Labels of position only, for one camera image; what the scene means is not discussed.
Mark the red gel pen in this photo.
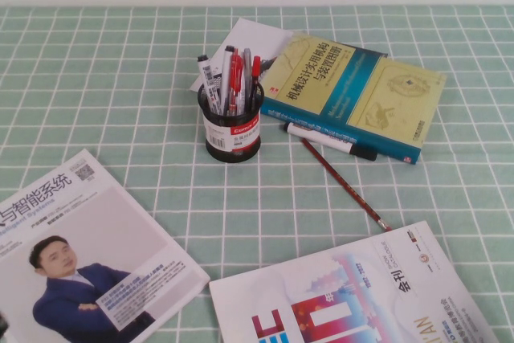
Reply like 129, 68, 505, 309
227, 48, 244, 117

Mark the black mesh pen holder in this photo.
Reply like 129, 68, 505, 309
198, 77, 266, 164

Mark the grey pen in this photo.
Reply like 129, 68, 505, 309
240, 47, 254, 116

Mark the slim red pen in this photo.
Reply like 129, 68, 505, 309
247, 55, 263, 111

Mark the magazine with man on cover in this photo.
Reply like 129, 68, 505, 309
0, 148, 211, 343

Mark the green checked tablecloth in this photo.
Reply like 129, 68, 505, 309
0, 5, 514, 343

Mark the white marker with barcode label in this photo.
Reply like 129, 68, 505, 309
196, 53, 222, 115

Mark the white marker with black cap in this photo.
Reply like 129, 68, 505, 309
218, 44, 236, 116

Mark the white show catalogue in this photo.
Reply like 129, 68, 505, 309
208, 220, 499, 343

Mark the red pencil with eraser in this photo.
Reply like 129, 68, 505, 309
300, 137, 394, 232

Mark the white whiteboard marker black cap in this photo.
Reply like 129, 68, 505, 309
283, 120, 378, 161

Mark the white paper booklet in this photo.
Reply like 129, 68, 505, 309
190, 17, 296, 91

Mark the yellow and teal hardcover book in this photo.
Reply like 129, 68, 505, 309
259, 32, 447, 165

